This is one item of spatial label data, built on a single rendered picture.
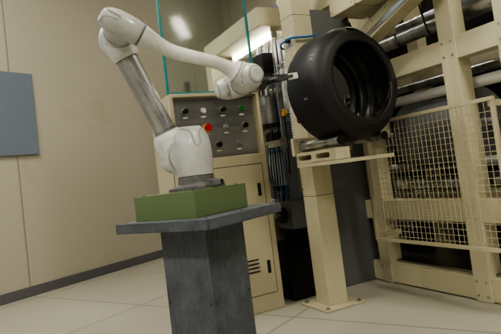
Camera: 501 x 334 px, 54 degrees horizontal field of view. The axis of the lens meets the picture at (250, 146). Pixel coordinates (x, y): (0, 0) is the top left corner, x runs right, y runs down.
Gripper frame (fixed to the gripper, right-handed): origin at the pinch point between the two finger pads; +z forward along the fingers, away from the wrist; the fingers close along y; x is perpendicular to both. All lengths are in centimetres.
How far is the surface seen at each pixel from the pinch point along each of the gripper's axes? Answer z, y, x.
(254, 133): 2, 56, 22
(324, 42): 16.2, -11.0, -11.9
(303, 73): 4.3, -4.5, 0.4
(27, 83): -95, 259, -71
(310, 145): 10.6, 14.3, 35.7
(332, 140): 10.6, -5.6, 35.6
